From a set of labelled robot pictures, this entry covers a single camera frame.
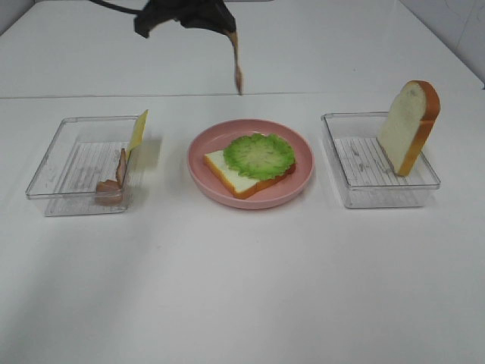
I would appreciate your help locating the short bacon strip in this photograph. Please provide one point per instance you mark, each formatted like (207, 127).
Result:
(110, 192)

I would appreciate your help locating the pink round plate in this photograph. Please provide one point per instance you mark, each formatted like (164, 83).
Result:
(221, 135)

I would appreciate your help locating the green lettuce leaf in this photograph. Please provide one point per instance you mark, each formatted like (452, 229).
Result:
(259, 156)

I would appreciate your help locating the clear plastic bread tray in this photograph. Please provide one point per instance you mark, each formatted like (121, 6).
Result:
(363, 174)

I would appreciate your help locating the yellow cheese slice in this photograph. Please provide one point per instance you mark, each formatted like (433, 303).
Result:
(137, 134)

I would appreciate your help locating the white bread slice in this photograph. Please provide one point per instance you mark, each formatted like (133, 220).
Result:
(240, 187)

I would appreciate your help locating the standing bread slice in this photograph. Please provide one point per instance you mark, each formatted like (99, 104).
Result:
(410, 120)

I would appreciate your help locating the clear plastic ingredient tray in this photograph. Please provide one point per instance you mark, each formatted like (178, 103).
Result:
(84, 151)

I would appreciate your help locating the long bacon strip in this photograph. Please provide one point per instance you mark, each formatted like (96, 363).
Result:
(238, 75)

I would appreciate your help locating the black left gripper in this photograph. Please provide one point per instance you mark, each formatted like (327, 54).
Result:
(206, 15)

